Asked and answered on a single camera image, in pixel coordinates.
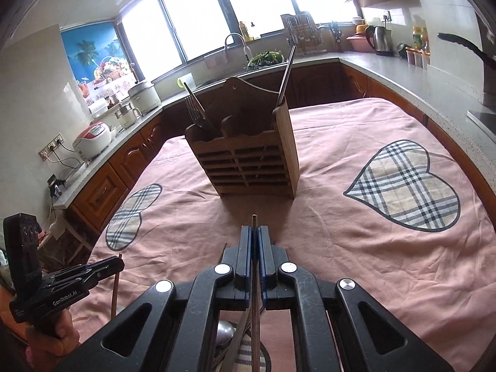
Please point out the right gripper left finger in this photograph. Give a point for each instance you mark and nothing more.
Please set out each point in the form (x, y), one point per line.
(170, 327)

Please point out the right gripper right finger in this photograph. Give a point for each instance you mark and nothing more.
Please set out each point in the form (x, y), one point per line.
(338, 326)

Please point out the curved kitchen faucet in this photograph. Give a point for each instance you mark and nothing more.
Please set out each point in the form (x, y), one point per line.
(239, 41)

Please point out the person's left hand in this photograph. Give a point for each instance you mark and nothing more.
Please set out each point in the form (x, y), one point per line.
(45, 352)

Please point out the wooden chopstick on table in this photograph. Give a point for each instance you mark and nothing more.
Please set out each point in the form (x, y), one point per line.
(114, 300)

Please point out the pink tablecloth with hearts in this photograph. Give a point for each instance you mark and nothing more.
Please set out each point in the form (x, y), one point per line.
(379, 200)

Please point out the white red rice cooker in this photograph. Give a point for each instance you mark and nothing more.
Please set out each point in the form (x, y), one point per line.
(92, 141)

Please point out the small white electric pot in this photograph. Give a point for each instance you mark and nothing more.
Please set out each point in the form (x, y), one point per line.
(127, 114)

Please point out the wooden utensil holder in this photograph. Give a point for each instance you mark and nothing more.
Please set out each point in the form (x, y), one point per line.
(255, 152)

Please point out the white slow cooker pot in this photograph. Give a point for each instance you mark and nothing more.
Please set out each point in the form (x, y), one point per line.
(144, 96)

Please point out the wooden lower cabinets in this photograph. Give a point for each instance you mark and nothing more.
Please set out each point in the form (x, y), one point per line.
(442, 107)

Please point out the green lidded plastic container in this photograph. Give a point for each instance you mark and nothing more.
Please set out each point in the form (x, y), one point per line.
(186, 80)

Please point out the dark chopstick in holder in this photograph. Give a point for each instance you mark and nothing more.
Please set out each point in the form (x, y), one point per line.
(286, 76)

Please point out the green vegetables in sink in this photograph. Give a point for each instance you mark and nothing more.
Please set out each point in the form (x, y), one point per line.
(266, 58)

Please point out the pink basin on counter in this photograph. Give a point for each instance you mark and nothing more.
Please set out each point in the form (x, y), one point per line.
(360, 44)

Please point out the stainless electric kettle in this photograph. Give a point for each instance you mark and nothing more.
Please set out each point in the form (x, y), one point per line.
(380, 40)

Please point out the condiment bottles on counter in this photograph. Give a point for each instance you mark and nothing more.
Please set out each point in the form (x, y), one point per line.
(419, 52)

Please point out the wall power socket strip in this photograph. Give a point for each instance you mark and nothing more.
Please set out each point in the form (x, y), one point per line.
(51, 146)

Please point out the tropical fruit wall poster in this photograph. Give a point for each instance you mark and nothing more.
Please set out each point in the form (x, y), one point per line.
(99, 64)

